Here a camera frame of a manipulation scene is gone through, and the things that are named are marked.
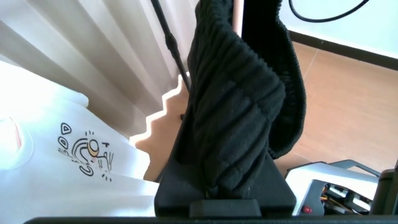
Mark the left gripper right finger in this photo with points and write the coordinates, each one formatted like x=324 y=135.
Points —
x=273 y=189

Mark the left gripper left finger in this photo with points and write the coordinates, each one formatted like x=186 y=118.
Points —
x=177 y=189

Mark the black garment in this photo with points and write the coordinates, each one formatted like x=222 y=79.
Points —
x=236 y=109

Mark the white printed t-shirt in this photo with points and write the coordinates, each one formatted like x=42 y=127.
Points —
x=62 y=155

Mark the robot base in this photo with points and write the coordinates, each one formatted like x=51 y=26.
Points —
x=335 y=186

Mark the black clothes rack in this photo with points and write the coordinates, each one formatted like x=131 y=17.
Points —
x=172 y=46

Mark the beige curtain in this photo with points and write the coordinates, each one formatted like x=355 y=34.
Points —
x=93 y=46

